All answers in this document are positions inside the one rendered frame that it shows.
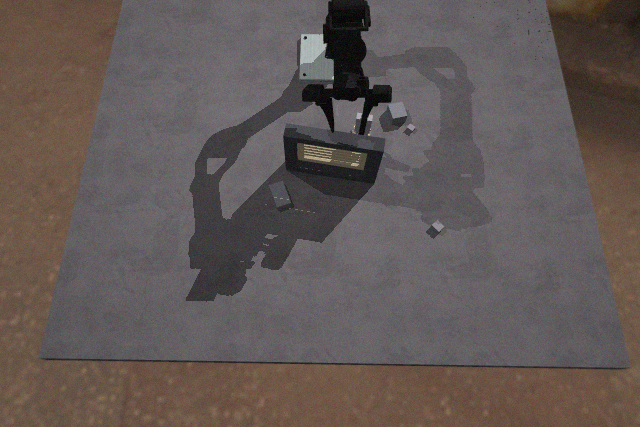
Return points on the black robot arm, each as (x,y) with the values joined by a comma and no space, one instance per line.
(342,33)

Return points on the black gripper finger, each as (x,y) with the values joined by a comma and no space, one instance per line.
(366,111)
(328,110)

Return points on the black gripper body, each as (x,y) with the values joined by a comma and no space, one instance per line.
(317,93)

